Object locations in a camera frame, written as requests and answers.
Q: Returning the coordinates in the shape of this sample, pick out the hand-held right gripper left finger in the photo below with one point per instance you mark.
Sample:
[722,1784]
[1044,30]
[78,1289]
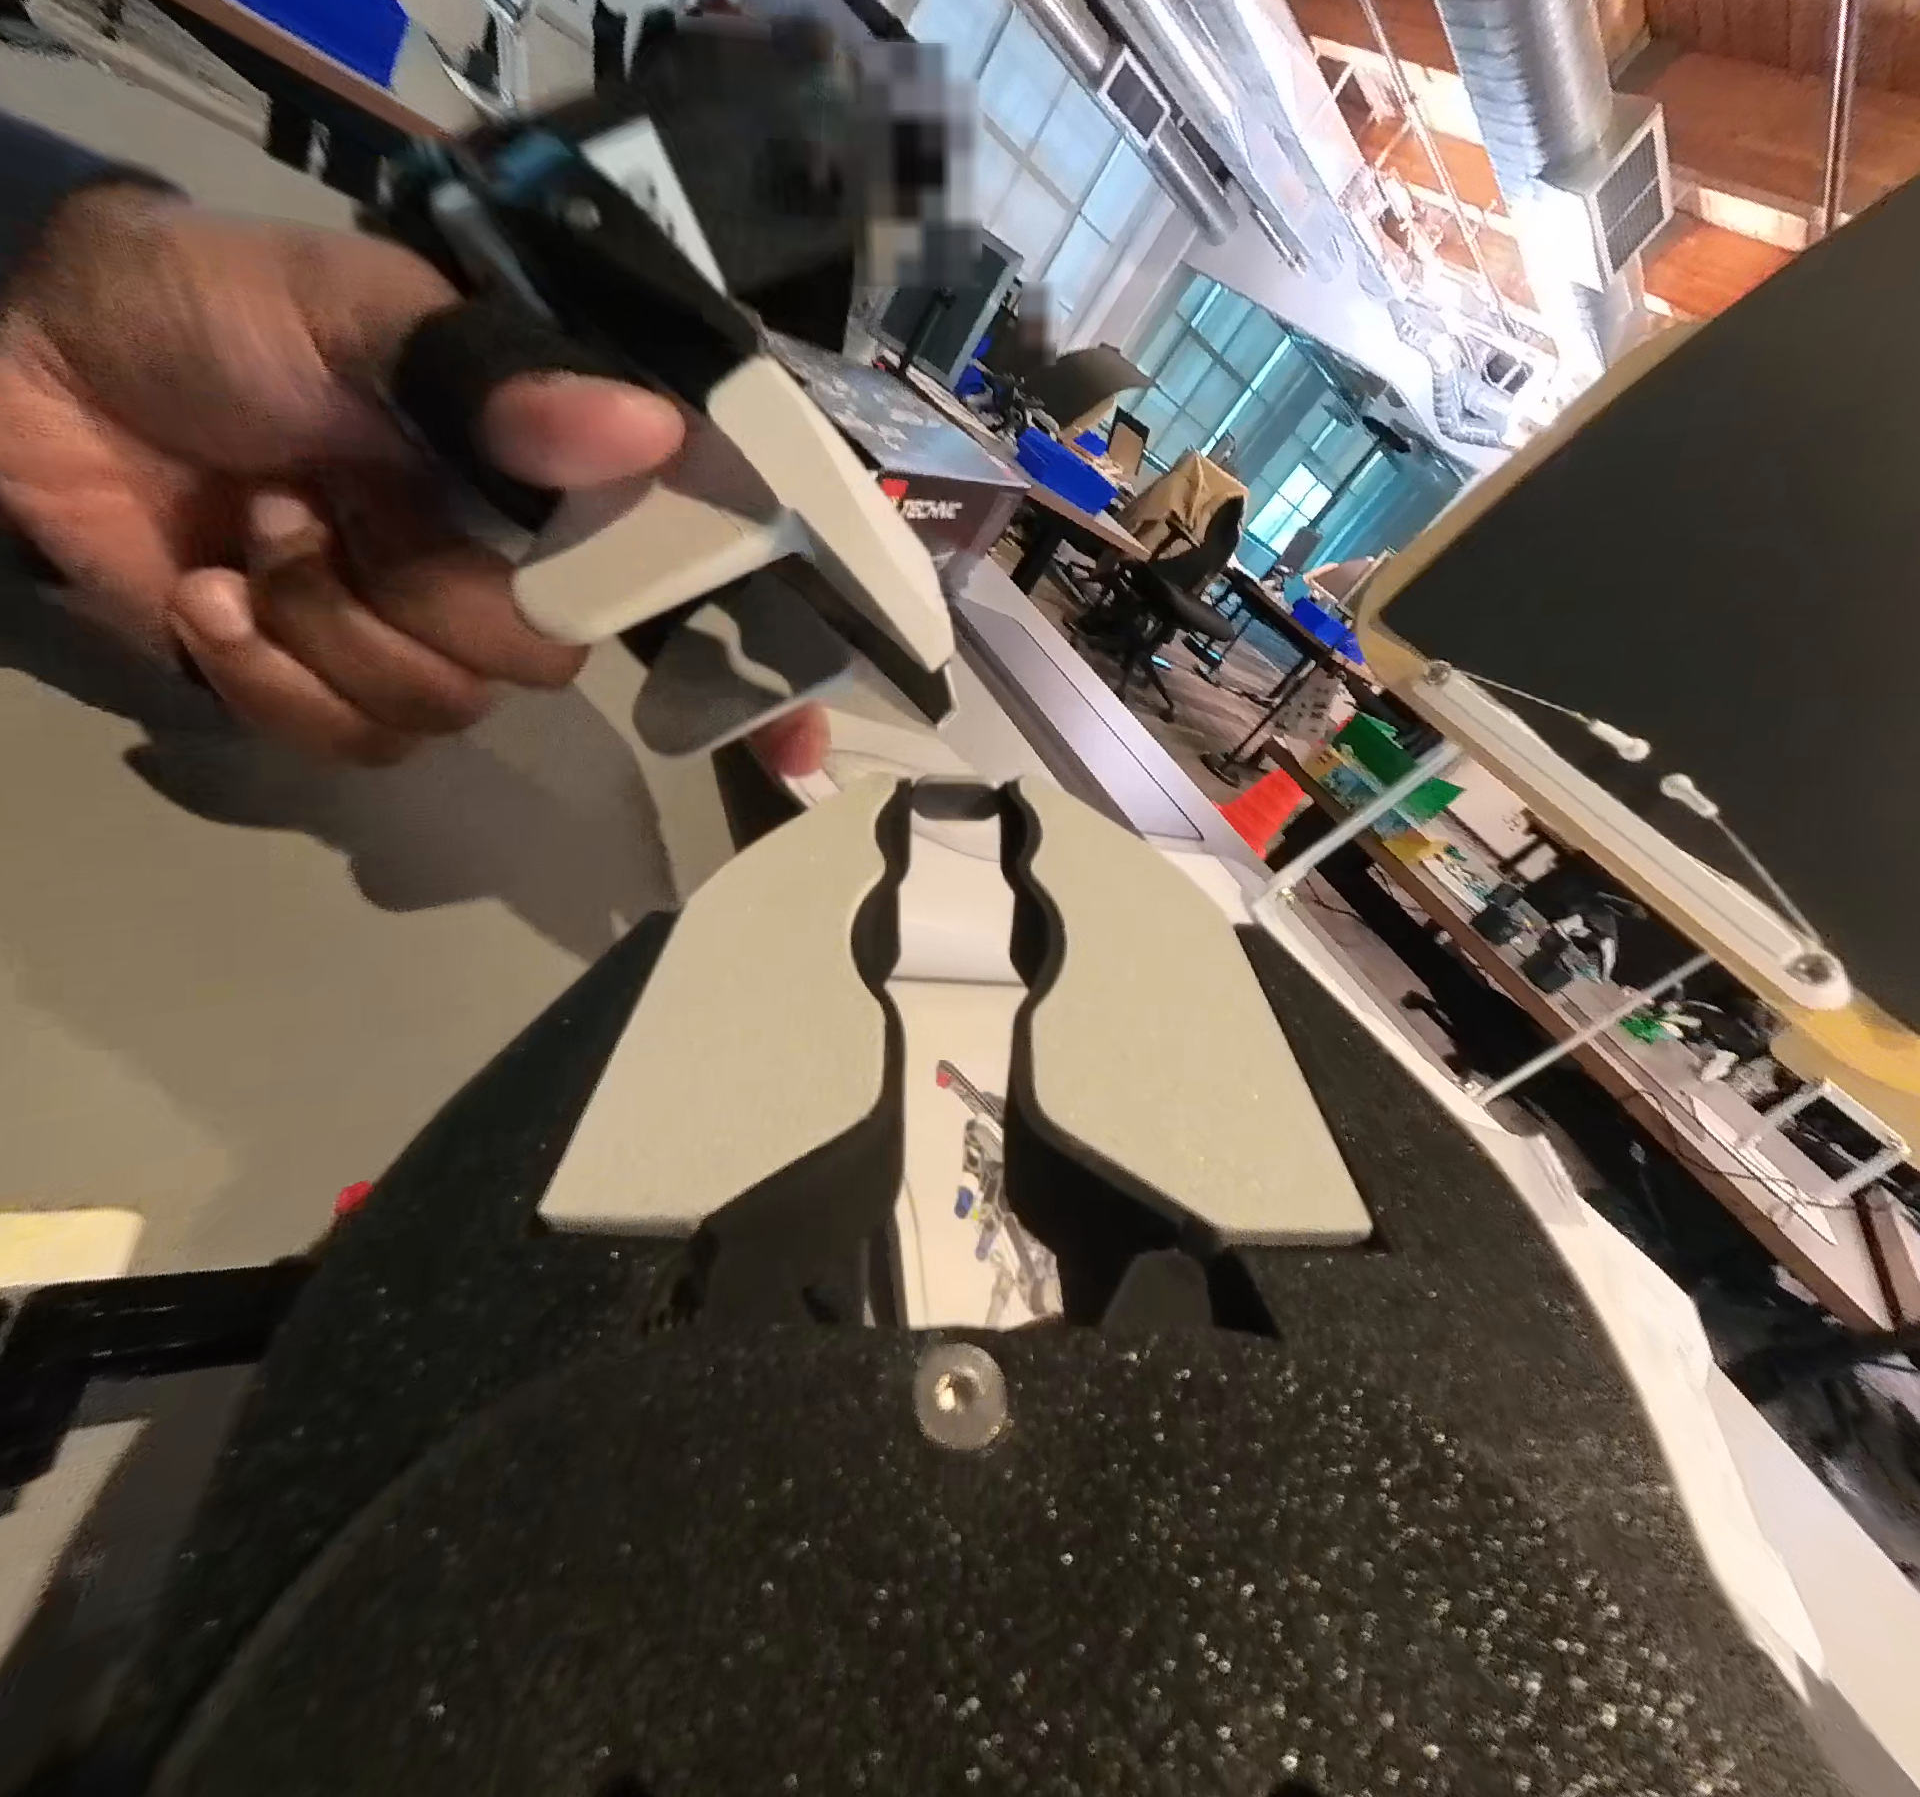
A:
[719,1063]

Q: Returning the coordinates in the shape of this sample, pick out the large metal ventilation duct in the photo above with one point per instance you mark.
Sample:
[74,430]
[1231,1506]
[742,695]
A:
[1516,13]

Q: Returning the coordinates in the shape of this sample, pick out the dark computer monitor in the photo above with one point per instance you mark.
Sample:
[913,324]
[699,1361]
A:
[945,312]

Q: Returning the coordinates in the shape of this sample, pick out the wooden table with black legs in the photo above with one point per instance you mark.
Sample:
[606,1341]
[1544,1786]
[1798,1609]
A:
[225,27]

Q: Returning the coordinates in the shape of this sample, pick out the person's left hand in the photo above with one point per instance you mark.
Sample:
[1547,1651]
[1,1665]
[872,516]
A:
[225,447]

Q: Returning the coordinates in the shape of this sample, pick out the pale yellow flat object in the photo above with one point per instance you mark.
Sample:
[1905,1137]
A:
[66,1244]

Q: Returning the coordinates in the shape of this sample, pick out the white instruction sheet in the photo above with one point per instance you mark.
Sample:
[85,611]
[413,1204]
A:
[960,1167]

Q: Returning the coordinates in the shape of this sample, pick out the small white air vent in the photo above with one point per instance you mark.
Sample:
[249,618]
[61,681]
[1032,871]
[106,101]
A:
[1134,93]

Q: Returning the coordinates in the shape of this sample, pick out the red toy baseplate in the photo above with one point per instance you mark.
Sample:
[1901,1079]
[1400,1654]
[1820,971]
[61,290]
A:
[1260,815]

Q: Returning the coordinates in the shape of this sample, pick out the black bracket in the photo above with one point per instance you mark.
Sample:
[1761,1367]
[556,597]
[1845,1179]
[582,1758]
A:
[135,1341]

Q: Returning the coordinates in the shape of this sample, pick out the tan jacket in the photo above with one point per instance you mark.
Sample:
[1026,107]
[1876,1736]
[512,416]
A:
[1193,492]

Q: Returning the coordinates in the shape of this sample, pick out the green toy baseplate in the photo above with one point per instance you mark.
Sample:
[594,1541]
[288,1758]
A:
[1388,763]

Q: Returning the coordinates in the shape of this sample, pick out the small blue bin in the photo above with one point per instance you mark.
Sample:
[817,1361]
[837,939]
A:
[1059,455]

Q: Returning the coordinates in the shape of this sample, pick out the black panel board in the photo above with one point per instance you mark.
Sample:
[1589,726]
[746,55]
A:
[1696,508]

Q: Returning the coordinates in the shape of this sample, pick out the clear acrylic rod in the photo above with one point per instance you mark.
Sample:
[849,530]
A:
[1590,1025]
[1351,823]

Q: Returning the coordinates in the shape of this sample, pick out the black toy set box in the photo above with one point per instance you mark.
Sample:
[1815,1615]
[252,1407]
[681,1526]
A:
[930,461]

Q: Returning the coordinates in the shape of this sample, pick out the large white air vent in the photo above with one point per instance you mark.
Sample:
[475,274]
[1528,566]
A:
[1628,200]

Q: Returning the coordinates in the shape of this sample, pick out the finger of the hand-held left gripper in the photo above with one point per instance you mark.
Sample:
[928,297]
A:
[705,703]
[840,522]

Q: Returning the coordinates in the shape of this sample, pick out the long cluttered wooden table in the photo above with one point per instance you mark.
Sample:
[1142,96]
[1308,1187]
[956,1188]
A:
[1650,1077]

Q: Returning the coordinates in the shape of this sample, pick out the black office chair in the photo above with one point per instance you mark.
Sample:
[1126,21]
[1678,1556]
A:
[1184,597]

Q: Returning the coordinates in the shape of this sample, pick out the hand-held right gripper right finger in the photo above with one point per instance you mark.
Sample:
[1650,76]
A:
[1184,1077]

